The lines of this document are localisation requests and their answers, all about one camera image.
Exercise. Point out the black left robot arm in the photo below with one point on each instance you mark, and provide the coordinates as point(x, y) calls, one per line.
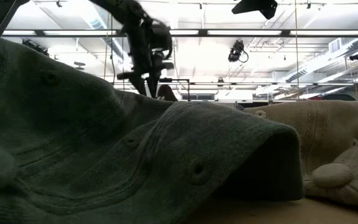
point(117, 7)

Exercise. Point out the green baseball cap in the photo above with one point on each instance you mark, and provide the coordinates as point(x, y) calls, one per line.
point(73, 140)

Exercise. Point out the dark chair back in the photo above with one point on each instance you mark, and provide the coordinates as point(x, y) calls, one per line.
point(337, 97)

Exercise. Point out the thin black frame rail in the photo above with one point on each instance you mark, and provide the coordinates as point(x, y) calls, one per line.
point(259, 83)

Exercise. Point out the person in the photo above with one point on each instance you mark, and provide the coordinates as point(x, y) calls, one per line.
point(166, 93)

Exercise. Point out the white air vent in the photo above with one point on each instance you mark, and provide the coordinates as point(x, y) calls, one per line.
point(335, 45)

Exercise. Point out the beige baseball cap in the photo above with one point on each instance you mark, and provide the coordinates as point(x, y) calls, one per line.
point(322, 130)

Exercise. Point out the black overhead camera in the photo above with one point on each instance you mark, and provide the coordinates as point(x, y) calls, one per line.
point(236, 51)

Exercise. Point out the black horizontal frame beam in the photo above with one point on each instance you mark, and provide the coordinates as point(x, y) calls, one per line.
point(322, 36)

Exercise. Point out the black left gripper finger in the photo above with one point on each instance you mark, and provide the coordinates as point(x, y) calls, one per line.
point(141, 85)
point(153, 87)

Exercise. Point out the small black ceiling camera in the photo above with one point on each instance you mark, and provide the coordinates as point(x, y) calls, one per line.
point(356, 56)

